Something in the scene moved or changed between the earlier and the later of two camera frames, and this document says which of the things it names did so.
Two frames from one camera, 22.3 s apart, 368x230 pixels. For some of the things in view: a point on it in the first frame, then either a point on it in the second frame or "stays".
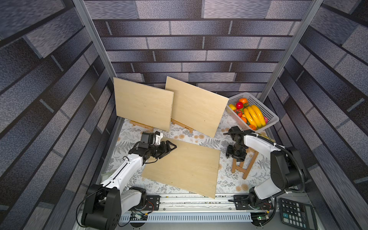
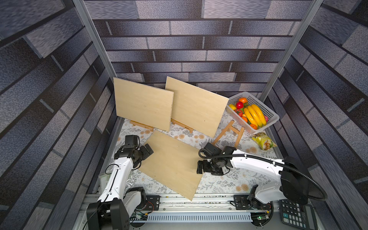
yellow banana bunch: x=255 y=116 stays
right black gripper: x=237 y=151 → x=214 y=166
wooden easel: x=150 y=128 stays
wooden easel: x=176 y=122 stays
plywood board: x=143 y=104 stays
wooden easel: x=247 y=171 → x=226 y=129
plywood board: x=194 y=108 stays
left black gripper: x=166 y=150 → x=146 y=152
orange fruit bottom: x=252 y=127 stays
